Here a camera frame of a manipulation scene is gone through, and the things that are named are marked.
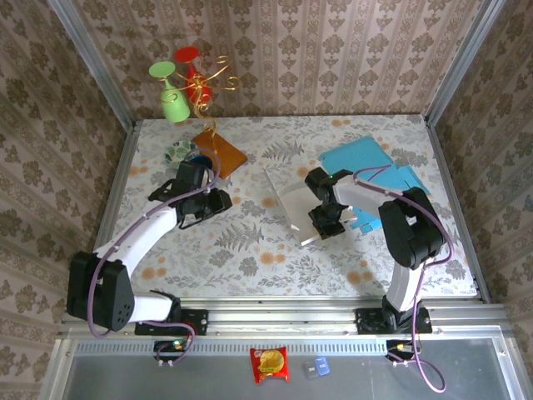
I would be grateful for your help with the red wine glass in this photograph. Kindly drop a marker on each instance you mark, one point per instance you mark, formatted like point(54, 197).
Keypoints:
point(186, 54)

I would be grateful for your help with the small black controller board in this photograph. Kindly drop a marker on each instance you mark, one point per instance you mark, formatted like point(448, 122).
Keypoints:
point(395, 346)
point(166, 346)

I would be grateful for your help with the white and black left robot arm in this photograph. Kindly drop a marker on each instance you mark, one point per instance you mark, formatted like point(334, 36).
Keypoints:
point(141, 237)

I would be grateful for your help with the white paper box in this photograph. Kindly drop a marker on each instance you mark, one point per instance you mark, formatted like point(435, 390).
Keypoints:
point(293, 204)

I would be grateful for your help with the small grey card packet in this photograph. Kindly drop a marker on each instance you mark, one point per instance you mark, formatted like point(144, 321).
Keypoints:
point(309, 370)

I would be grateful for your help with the grey metal sheet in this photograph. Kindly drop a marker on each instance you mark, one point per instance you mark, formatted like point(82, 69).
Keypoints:
point(208, 379)

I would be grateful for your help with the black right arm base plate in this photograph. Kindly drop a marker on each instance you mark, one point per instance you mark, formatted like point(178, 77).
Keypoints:
point(361, 316)

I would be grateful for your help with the red snack packet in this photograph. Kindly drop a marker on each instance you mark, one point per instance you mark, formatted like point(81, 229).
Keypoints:
point(270, 364)

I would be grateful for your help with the small blue card packet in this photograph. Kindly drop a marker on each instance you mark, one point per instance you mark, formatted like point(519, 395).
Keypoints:
point(322, 365)

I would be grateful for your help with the aluminium frame post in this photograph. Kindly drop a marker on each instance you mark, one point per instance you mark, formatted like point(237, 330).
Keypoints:
point(462, 54)
point(96, 62)

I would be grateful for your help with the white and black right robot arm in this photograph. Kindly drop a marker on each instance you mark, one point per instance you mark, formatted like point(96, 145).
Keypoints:
point(412, 233)

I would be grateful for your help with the leaf pattern bowl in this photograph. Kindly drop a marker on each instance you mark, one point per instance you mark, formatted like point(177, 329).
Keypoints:
point(179, 150)

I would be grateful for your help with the green wine glass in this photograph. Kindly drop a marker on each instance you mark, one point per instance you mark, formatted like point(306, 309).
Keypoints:
point(175, 109)

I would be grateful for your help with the blue paper box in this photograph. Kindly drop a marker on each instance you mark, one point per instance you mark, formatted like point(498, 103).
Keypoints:
point(354, 154)

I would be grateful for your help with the aluminium table side rail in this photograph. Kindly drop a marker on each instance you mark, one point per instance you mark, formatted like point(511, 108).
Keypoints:
point(438, 139)
point(118, 175)

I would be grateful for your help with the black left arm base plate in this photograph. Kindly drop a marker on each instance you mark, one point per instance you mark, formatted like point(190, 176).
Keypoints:
point(202, 321)

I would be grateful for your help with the aluminium mounting rail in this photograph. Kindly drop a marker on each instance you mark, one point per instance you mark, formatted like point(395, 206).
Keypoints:
point(283, 316)

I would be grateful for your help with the brown wooden board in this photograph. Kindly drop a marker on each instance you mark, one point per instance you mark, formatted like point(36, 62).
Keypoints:
point(229, 154)

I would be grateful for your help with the dark blue mug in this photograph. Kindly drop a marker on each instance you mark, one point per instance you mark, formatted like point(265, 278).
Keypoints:
point(204, 159)

